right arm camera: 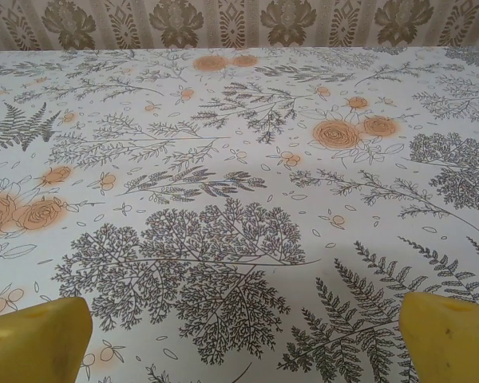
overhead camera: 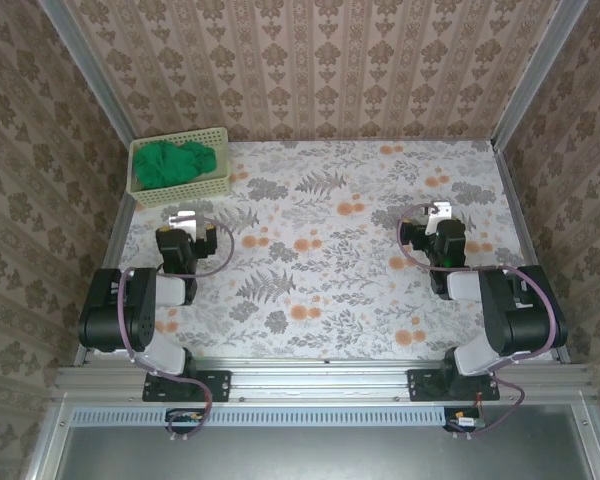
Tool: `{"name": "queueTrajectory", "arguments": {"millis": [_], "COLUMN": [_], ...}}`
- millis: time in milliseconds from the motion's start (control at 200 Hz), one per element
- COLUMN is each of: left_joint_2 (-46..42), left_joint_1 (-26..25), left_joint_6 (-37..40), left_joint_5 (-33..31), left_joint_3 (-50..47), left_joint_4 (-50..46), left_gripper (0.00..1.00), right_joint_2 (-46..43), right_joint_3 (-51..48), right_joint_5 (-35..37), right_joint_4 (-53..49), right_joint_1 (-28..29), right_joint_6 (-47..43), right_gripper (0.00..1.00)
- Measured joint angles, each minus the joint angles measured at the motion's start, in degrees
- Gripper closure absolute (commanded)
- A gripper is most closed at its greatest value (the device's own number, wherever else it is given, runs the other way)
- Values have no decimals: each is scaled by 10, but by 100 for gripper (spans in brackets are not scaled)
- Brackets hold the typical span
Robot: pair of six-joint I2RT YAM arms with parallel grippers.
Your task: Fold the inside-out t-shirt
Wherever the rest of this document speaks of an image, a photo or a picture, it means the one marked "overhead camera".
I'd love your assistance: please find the green t-shirt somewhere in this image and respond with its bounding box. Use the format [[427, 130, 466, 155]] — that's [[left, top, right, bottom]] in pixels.
[[132, 140, 219, 191]]

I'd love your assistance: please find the pale yellow plastic basket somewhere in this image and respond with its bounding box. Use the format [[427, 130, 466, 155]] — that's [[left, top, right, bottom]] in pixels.
[[127, 126, 233, 208]]

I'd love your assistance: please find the floral table cover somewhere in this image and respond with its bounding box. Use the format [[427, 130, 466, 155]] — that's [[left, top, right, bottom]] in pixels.
[[94, 139, 556, 361]]

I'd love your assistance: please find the small black connector box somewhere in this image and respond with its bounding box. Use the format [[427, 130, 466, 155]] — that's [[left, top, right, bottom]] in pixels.
[[165, 407, 206, 436], [443, 407, 484, 434]]

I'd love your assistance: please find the grey metal panel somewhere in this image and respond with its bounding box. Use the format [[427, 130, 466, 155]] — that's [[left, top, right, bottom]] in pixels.
[[54, 424, 597, 480]]

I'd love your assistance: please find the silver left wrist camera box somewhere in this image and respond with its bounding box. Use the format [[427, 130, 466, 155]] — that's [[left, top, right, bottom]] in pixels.
[[168, 210, 198, 240]]

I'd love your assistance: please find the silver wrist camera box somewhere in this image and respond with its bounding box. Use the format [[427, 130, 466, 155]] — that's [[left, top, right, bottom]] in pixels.
[[425, 200, 454, 236], [168, 210, 198, 240]]

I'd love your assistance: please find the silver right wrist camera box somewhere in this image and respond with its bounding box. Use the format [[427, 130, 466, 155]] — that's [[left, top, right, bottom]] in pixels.
[[425, 200, 454, 236]]

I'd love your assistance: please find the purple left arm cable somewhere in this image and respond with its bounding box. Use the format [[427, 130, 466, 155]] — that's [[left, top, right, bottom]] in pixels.
[[118, 217, 236, 442]]

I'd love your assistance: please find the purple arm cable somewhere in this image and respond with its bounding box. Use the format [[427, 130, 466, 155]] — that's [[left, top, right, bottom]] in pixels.
[[396, 202, 567, 441], [118, 217, 236, 442]]

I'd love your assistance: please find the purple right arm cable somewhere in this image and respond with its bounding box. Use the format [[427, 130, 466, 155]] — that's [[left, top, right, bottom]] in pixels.
[[396, 202, 567, 441]]

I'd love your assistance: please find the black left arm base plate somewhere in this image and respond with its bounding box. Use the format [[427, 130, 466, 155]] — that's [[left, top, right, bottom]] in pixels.
[[142, 368, 232, 403]]

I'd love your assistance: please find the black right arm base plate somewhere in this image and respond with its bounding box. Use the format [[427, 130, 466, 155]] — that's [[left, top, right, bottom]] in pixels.
[[407, 368, 500, 403]]

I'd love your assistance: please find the aluminium frame post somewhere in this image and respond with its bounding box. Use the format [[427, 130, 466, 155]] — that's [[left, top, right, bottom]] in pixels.
[[37, 0, 140, 146], [491, 0, 590, 150]]

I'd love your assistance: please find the aluminium mounting rail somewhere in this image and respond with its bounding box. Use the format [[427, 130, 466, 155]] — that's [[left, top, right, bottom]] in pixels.
[[52, 359, 599, 402]]

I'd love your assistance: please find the grey slotted cable duct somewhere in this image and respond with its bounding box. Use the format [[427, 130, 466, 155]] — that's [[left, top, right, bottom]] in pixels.
[[72, 405, 446, 428]]

